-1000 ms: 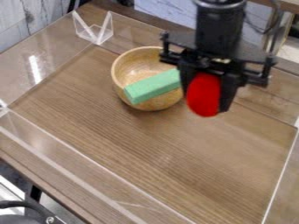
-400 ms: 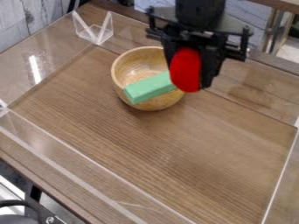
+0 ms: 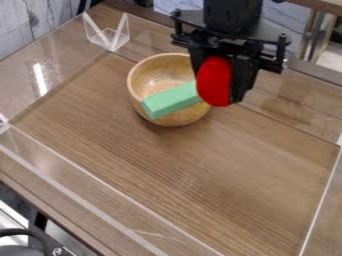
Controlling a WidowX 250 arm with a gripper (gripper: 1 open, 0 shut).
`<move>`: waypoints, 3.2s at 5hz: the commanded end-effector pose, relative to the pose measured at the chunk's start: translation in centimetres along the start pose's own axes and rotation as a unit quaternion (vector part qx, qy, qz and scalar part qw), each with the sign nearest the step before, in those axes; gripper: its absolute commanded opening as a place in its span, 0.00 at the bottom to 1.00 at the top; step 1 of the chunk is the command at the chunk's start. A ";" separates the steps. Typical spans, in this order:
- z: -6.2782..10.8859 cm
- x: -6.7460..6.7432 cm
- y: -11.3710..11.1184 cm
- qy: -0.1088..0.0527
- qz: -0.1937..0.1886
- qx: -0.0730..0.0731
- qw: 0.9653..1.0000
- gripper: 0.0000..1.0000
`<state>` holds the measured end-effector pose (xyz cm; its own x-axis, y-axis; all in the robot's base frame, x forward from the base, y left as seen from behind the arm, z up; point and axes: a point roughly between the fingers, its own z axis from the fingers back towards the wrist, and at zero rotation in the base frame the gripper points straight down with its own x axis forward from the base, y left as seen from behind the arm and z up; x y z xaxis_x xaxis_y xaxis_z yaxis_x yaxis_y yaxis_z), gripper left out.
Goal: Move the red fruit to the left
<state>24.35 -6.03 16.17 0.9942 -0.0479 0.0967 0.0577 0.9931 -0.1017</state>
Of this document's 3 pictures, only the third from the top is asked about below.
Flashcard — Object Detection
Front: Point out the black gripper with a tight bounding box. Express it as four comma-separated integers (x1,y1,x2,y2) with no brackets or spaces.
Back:
171,0,291,104

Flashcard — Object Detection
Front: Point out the black cable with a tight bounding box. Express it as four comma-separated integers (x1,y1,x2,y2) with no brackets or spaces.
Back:
0,229,41,249

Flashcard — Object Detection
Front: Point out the clear acrylic tray wall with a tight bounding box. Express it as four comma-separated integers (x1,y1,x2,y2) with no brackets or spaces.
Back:
0,119,223,256

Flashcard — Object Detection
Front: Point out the green foam block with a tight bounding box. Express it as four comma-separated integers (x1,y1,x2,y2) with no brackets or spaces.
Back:
141,81,201,119

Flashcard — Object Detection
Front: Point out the clear acrylic corner stand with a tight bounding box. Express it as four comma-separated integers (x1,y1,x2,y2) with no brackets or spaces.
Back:
81,13,129,52

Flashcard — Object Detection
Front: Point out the wooden bowl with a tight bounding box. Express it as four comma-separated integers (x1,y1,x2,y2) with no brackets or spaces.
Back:
127,53,211,127

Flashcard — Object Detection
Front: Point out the red plush fruit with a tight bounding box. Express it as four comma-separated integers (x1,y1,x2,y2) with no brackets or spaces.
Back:
196,56,232,107

